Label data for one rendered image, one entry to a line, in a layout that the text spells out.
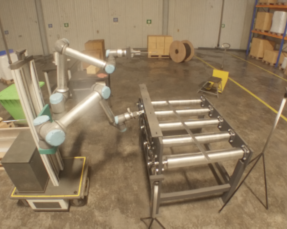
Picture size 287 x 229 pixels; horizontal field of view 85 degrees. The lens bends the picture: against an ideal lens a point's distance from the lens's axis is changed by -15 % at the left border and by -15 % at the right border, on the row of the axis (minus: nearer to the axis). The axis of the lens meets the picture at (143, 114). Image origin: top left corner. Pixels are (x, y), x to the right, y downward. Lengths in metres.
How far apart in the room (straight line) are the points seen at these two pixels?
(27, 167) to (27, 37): 11.56
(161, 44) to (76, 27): 5.47
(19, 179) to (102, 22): 10.53
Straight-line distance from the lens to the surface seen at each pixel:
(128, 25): 11.80
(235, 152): 1.94
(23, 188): 2.45
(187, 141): 1.96
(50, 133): 1.52
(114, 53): 1.94
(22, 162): 2.10
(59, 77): 2.14
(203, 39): 13.01
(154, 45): 9.25
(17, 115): 4.16
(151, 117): 1.75
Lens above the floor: 2.08
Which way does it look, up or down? 30 degrees down
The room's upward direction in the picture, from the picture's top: straight up
